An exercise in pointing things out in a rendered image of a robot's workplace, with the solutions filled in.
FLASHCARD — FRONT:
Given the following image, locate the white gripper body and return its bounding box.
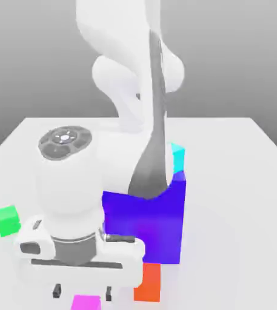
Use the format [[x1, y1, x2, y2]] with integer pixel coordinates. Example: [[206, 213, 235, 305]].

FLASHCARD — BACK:
[[16, 239, 145, 289]]

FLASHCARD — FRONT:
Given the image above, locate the small magenta cube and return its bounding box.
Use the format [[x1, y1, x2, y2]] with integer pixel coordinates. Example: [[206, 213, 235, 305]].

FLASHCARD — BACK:
[[70, 294, 102, 310]]

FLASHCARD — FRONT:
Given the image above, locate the small orange cube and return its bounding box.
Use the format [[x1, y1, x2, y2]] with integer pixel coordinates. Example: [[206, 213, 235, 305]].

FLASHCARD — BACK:
[[133, 262, 162, 303]]

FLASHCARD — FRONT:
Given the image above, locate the small green cube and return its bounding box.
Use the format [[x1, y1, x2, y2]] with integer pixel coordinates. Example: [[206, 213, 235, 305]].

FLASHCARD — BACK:
[[0, 204, 22, 238]]

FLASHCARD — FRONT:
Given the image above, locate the small cyan cube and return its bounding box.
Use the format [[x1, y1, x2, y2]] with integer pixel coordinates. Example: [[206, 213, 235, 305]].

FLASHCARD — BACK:
[[170, 142, 187, 174]]

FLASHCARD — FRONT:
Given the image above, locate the large blue box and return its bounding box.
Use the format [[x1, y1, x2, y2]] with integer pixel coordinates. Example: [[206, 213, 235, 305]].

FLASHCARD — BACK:
[[101, 169, 187, 265]]

